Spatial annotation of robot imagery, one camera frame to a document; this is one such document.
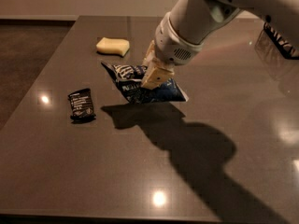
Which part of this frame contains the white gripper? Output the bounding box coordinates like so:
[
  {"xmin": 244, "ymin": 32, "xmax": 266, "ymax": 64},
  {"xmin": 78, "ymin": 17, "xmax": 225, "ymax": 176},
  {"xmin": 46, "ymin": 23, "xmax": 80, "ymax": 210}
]
[{"xmin": 141, "ymin": 12, "xmax": 203, "ymax": 90}]

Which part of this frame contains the blue chip bag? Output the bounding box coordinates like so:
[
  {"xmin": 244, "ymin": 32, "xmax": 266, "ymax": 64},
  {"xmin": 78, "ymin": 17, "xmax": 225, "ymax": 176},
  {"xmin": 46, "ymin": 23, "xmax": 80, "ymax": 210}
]
[{"xmin": 100, "ymin": 62, "xmax": 190, "ymax": 105}]

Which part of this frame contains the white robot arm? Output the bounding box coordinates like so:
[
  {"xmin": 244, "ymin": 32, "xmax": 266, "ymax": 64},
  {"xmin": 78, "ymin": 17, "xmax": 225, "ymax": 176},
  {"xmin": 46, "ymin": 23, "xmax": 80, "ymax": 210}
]
[{"xmin": 141, "ymin": 0, "xmax": 299, "ymax": 90}]

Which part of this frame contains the black rxbar chocolate bar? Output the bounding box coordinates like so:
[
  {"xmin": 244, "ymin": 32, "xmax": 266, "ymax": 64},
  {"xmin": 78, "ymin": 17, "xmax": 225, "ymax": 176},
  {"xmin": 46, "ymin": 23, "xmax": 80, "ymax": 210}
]
[{"xmin": 68, "ymin": 88, "xmax": 95, "ymax": 121}]

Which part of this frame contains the black patterned snack bag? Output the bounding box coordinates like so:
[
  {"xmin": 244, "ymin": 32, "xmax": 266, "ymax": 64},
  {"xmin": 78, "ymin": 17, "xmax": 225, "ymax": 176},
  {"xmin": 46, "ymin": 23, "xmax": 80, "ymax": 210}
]
[{"xmin": 263, "ymin": 22, "xmax": 299, "ymax": 60}]

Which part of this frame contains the yellow sponge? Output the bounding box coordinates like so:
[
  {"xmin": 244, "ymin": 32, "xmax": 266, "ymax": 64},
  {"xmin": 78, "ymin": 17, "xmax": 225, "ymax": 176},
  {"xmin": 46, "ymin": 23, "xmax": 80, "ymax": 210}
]
[{"xmin": 96, "ymin": 37, "xmax": 130, "ymax": 57}]

